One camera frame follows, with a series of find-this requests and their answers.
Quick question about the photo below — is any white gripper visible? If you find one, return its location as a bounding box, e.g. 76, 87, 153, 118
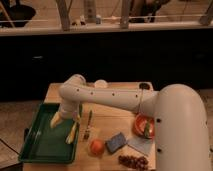
50, 103, 79, 128

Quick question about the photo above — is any yellow banana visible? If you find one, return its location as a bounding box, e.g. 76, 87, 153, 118
66, 122, 78, 144

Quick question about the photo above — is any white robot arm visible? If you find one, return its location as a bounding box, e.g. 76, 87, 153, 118
50, 74, 212, 171

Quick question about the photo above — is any green plastic tray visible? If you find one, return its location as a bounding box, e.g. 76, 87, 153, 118
18, 103, 79, 164

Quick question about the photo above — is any metal fork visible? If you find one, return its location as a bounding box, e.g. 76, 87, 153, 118
83, 110, 93, 140

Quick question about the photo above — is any orange fruit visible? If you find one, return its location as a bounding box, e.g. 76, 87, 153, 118
90, 139, 105, 155

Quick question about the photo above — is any blue sponge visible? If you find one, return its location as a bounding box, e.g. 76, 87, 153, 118
106, 132, 126, 154

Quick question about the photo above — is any orange bowl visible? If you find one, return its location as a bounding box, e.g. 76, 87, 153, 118
132, 114, 155, 139

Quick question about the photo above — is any green item in bowl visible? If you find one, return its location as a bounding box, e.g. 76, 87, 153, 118
143, 121, 151, 139

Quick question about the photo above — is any grey cloth napkin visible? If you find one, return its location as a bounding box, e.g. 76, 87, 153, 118
127, 136, 154, 156

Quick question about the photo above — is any black round object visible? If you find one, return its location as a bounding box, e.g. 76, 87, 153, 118
139, 83, 150, 89

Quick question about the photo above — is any bunch of red grapes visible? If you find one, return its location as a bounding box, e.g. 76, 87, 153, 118
118, 155, 149, 171

